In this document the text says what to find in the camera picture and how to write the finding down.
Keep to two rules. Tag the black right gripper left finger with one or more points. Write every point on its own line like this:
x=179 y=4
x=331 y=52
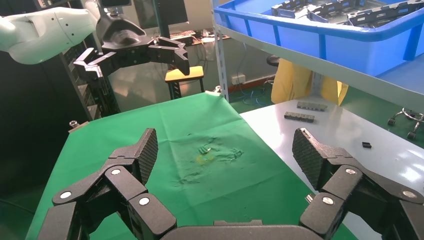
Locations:
x=145 y=155

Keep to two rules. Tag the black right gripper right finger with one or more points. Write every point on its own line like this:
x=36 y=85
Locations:
x=308 y=159

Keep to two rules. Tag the glossy black left gripper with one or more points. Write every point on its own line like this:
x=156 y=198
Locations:
x=121 y=33

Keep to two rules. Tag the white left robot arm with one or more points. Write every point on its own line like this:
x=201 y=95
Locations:
x=49 y=33

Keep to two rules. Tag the silver binder clip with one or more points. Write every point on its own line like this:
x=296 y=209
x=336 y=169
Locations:
x=217 y=90
x=76 y=125
x=309 y=198

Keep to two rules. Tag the yellow top stool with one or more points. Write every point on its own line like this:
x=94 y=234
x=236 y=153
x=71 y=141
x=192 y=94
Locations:
x=184 y=74

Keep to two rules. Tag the black equipment rack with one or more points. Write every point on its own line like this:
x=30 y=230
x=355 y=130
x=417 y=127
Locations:
x=96 y=96

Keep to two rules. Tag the black monitor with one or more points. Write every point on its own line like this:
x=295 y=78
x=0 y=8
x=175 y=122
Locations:
x=172 y=13

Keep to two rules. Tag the small black plastic part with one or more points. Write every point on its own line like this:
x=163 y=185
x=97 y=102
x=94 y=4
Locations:
x=366 y=145

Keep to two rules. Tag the green table cloth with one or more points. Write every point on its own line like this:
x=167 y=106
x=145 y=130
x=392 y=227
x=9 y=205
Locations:
x=198 y=126

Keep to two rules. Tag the cluttered wooden desk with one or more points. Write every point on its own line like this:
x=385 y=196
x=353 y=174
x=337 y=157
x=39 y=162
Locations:
x=198 y=36

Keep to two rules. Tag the yellow plastic bag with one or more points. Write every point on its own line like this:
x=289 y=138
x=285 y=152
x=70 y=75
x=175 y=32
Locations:
x=291 y=82

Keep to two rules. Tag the black round stool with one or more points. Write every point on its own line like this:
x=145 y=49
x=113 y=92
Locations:
x=273 y=60

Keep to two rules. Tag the castor chair base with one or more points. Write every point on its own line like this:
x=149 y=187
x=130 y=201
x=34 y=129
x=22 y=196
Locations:
x=410 y=117

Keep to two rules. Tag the blue plastic bin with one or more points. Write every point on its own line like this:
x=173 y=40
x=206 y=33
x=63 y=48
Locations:
x=348 y=49

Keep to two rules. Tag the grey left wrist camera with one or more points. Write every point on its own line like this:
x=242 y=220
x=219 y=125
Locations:
x=114 y=5

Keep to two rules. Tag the perforated white shelf post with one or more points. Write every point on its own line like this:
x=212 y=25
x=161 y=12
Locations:
x=221 y=56

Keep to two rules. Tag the white wall socket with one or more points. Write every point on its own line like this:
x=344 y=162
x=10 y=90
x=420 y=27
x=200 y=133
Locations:
x=238 y=79

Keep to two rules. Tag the stamped sheet metal bracket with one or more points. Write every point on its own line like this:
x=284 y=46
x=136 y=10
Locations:
x=384 y=15
x=288 y=8
x=331 y=11

